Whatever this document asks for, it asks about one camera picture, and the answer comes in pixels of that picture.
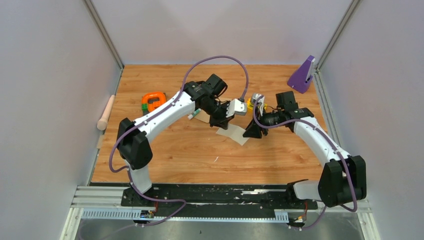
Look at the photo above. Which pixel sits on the slotted cable duct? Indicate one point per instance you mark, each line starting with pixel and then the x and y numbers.
pixel 137 215

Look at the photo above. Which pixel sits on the yellow toy window brick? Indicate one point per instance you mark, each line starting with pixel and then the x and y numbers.
pixel 249 104

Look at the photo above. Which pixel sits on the orange toy track loop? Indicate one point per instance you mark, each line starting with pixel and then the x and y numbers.
pixel 154 100

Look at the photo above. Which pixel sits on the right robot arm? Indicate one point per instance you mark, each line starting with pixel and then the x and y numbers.
pixel 343 179

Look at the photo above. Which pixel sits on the white green glue stick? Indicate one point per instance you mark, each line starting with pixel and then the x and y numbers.
pixel 194 113

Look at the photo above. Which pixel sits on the purple plastic stand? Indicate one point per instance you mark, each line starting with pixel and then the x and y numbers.
pixel 301 79

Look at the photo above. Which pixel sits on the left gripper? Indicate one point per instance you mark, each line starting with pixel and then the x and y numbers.
pixel 222 122

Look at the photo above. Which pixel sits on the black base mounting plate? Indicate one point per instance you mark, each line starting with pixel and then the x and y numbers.
pixel 217 200

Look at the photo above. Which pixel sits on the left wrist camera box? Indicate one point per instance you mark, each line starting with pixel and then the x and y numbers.
pixel 236 107

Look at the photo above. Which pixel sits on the brown paper envelope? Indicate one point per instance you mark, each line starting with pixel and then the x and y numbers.
pixel 204 117

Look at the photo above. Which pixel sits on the letter paper sheet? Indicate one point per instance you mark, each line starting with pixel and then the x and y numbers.
pixel 235 133

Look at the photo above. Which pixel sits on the wooden rolling pin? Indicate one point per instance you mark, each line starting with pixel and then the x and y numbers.
pixel 102 123

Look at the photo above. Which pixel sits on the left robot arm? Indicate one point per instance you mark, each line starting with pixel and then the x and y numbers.
pixel 134 137

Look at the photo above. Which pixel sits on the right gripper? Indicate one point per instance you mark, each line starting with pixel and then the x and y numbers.
pixel 253 130

